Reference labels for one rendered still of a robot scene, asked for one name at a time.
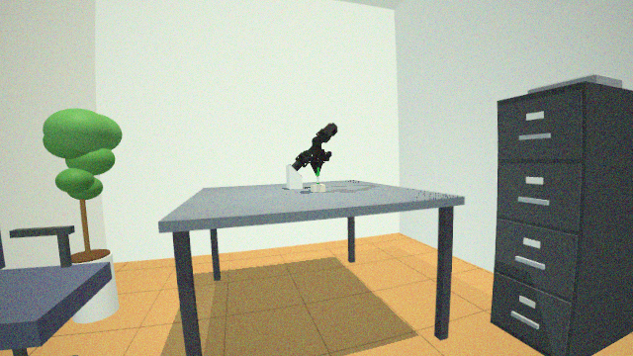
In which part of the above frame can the cream block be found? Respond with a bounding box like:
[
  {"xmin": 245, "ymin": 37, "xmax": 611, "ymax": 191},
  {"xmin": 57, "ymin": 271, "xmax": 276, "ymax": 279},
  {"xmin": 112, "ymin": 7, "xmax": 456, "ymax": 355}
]
[{"xmin": 311, "ymin": 184, "xmax": 325, "ymax": 193}]

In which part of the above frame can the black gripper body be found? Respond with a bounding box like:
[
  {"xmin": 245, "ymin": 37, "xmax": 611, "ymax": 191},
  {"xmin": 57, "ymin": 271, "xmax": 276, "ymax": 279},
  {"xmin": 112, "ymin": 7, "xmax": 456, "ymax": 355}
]
[{"xmin": 304, "ymin": 147, "xmax": 329, "ymax": 162}]

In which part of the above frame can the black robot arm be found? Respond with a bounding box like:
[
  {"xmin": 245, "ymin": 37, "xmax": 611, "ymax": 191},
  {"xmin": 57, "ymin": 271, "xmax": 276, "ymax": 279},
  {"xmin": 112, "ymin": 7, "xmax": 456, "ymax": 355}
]
[{"xmin": 292, "ymin": 123, "xmax": 338, "ymax": 171}]

